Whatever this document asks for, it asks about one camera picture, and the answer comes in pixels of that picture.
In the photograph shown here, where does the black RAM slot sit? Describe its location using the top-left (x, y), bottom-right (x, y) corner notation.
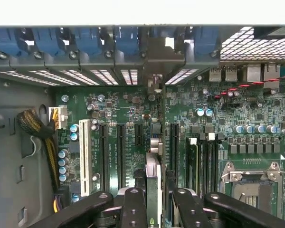
top-left (200, 133), bottom-right (209, 198)
top-left (208, 132), bottom-right (219, 198)

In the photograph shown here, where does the long black expansion slot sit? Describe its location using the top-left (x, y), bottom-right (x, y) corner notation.
top-left (100, 123), bottom-right (109, 193)
top-left (117, 123), bottom-right (127, 190)
top-left (170, 123), bottom-right (180, 174)

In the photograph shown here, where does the metal socket cover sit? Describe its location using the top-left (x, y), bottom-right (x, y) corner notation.
top-left (220, 161), bottom-right (284, 185)

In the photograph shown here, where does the CPU socket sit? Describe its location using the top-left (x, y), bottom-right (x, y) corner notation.
top-left (224, 180), bottom-right (284, 219)

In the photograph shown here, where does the white PCI slot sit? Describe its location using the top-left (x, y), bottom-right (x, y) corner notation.
top-left (78, 119), bottom-right (91, 197)

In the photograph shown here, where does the short black expansion slot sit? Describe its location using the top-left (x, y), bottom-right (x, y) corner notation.
top-left (134, 123), bottom-right (144, 147)

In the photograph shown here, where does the green motherboard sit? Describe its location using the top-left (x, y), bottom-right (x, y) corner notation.
top-left (53, 64), bottom-right (285, 221)

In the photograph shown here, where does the white power connector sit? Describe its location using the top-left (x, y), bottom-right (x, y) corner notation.
top-left (48, 106), bottom-right (68, 130)

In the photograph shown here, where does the open black PC case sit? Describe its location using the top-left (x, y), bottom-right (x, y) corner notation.
top-left (0, 23), bottom-right (285, 228)

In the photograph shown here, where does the silver rear port block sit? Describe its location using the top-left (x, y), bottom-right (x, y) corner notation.
top-left (263, 62), bottom-right (281, 90)
top-left (224, 65), bottom-right (238, 82)
top-left (209, 65), bottom-right (223, 82)
top-left (246, 64), bottom-right (262, 83)

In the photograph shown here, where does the blue slot clip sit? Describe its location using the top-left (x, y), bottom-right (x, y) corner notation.
top-left (30, 27), bottom-right (62, 57)
top-left (192, 26), bottom-right (219, 57)
top-left (0, 27), bottom-right (23, 57)
top-left (72, 27), bottom-right (103, 57)
top-left (114, 26), bottom-right (140, 57)

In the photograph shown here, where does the braided power wire bundle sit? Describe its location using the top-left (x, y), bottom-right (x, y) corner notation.
top-left (16, 109), bottom-right (71, 213)

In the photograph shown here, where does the thin white wire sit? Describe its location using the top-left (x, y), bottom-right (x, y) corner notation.
top-left (29, 135), bottom-right (42, 157)

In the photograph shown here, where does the red black twisted wire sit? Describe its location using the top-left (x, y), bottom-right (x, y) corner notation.
top-left (213, 74), bottom-right (285, 99)

